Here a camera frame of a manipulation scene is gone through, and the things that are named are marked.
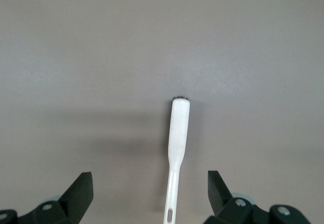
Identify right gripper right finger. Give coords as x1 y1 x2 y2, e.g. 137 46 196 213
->
204 170 313 224

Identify beige hand brush black bristles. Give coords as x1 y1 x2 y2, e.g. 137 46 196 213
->
163 96 191 224

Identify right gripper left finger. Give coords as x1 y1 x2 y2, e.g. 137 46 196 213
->
0 172 94 224

